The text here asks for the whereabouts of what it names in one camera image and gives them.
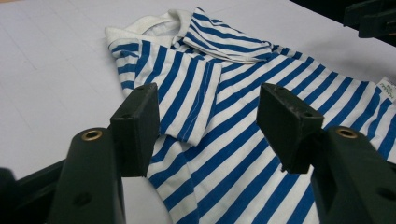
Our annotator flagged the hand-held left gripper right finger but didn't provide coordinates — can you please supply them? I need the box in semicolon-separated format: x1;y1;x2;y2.
255;82;396;224

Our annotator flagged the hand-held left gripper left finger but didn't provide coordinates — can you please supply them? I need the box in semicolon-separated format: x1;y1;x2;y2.
46;82;161;224

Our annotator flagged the blue white striped baby romper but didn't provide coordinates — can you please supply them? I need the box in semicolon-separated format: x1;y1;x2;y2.
105;7;396;224

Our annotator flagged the white table mat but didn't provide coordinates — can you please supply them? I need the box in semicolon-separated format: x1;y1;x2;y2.
0;0;396;224

